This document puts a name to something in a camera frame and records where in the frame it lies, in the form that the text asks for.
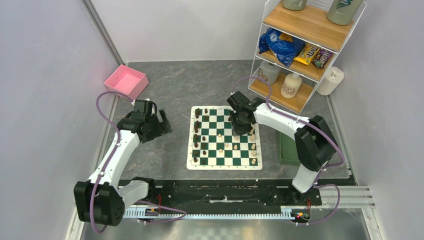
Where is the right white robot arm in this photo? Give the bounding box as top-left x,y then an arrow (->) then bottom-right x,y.
226,91 -> 340,205

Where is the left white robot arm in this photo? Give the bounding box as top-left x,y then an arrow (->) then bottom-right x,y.
73,99 -> 172,227

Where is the green white chess mat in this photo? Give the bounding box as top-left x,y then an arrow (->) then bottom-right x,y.
186,105 -> 263,171

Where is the pink plastic bin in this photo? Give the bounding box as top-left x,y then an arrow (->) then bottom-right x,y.
104,64 -> 149,100

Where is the grey jar with lettering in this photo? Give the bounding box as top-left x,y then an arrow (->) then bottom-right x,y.
257,60 -> 281,85

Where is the green plastic tray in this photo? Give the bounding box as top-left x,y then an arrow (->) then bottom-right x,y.
277,132 -> 301,167

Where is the cream soap bottle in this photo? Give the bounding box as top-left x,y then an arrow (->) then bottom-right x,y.
280,72 -> 302,99

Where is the blue snack bag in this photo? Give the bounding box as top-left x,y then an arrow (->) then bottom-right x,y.
258,27 -> 306,67

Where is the yellow candy bag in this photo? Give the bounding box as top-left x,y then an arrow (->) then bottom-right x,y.
293,43 -> 321,66

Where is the brown candy bag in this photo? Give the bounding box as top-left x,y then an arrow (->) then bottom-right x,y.
312,48 -> 334,70

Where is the white paper towel roll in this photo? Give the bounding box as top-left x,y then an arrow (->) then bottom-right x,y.
316,66 -> 345,96

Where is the green bottle top left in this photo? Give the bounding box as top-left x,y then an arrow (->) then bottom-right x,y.
282,0 -> 307,11

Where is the green bottle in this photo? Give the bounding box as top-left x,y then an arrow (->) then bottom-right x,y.
326,0 -> 363,26
282,0 -> 307,11

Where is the green bottle top right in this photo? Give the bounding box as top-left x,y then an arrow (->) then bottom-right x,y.
326,0 -> 363,26

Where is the white wire wooden shelf rack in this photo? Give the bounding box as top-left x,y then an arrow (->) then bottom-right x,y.
249,0 -> 366,113

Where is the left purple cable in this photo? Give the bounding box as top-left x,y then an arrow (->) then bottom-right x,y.
89,91 -> 188,236

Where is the purple cable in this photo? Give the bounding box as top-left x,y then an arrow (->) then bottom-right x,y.
231,76 -> 345,226
89,91 -> 188,236

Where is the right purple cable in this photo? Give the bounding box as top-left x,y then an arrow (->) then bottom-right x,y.
231,76 -> 345,226

